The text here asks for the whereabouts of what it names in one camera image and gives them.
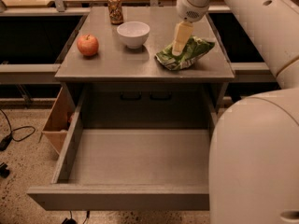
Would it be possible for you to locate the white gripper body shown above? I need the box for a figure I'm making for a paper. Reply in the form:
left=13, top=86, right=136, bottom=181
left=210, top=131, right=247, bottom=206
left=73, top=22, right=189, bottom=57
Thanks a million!
left=176, top=0, right=211, bottom=22

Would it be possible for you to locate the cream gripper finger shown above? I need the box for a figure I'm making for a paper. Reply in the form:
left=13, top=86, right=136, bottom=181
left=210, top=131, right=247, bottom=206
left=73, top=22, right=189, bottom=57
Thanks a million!
left=172, top=21, right=193, bottom=56

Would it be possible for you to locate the green jalapeno chip bag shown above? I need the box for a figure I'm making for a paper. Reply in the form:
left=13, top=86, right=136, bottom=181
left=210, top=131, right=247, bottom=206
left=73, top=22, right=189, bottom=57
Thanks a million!
left=155, top=36, right=215, bottom=71

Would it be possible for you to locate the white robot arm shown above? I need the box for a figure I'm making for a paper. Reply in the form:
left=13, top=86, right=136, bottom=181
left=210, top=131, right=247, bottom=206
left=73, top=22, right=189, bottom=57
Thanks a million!
left=177, top=0, right=299, bottom=224

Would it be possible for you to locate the grey cabinet counter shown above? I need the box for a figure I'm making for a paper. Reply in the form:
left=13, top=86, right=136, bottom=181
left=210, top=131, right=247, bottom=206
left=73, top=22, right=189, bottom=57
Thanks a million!
left=56, top=7, right=234, bottom=128

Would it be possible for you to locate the open grey top drawer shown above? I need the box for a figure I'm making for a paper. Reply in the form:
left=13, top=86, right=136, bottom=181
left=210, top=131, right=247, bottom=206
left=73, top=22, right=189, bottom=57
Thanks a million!
left=27, top=90, right=216, bottom=211

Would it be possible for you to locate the white ceramic bowl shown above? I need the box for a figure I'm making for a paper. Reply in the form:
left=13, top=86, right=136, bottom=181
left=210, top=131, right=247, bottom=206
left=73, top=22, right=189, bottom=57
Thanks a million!
left=117, top=21, right=150, bottom=49

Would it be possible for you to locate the gold patterned drink can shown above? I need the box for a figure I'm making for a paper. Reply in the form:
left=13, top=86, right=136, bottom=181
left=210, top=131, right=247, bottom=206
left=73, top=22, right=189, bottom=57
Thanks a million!
left=107, top=0, right=123, bottom=25

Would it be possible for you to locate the red apple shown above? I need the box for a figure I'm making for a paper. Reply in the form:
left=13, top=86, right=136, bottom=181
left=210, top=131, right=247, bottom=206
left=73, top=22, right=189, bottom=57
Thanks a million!
left=77, top=35, right=99, bottom=56

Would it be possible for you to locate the cardboard box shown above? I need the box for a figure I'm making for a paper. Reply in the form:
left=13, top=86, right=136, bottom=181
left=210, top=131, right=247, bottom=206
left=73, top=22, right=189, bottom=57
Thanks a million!
left=42, top=88, right=75, bottom=154

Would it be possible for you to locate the black floor plug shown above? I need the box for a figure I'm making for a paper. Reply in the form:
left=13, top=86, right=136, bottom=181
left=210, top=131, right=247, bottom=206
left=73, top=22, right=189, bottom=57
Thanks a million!
left=0, top=162, right=10, bottom=178

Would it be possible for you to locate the black drawer handle left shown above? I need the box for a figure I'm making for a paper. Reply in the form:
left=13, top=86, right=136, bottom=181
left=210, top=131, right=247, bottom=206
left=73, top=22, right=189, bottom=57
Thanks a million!
left=120, top=92, right=142, bottom=101

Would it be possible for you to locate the black floor cable left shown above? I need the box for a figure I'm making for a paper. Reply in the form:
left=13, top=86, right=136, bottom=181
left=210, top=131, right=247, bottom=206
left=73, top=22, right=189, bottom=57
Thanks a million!
left=0, top=108, right=36, bottom=152

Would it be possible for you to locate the black cable bottom left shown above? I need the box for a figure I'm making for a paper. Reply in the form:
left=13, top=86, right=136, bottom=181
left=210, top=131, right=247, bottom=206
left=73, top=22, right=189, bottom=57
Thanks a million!
left=61, top=210, right=91, bottom=224

